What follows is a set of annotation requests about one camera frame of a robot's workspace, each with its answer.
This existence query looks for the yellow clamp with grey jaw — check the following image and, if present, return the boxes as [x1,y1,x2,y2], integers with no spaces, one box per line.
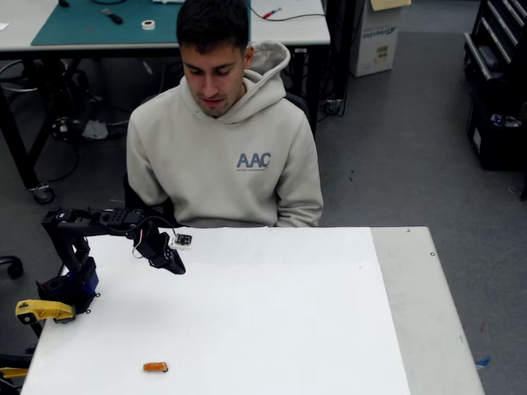
[15,299,77,326]

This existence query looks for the black cable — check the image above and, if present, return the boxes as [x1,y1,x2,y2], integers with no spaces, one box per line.
[249,3,327,21]

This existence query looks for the black office chair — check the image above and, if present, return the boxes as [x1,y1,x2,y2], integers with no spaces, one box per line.
[123,92,312,230]

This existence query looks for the black storage bin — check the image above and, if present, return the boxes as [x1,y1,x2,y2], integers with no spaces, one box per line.
[466,88,527,172]

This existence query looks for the black drawer cabinet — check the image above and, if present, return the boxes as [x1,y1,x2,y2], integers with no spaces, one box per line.
[463,0,527,83]

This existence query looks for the white paper sheet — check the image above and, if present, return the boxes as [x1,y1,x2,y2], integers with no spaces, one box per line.
[19,261,413,395]

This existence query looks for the man in beige hoodie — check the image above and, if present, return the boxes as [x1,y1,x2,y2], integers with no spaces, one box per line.
[126,0,324,228]

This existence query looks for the black-handled hand tool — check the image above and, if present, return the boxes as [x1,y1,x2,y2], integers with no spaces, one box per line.
[100,7,124,25]

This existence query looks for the grey workbench with black legs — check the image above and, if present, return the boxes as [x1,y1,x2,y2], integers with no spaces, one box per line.
[0,0,332,205]

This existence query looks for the white crumpled paper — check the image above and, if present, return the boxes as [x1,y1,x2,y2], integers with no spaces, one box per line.
[81,118,109,140]

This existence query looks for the white cardboard box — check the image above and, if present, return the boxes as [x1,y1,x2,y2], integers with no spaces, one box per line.
[349,0,403,78]

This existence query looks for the green cutting mat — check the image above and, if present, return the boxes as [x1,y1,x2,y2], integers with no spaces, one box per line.
[30,0,252,46]

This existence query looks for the yellow and black clamp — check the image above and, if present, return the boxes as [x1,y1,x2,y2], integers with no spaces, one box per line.
[0,353,34,388]

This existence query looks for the black chair base wheel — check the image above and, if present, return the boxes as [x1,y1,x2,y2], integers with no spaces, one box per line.
[0,255,25,279]

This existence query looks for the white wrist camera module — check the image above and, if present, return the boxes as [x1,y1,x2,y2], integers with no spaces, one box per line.
[167,233,194,252]

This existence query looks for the grey caster wheel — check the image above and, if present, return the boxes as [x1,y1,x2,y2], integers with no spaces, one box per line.
[28,183,55,205]

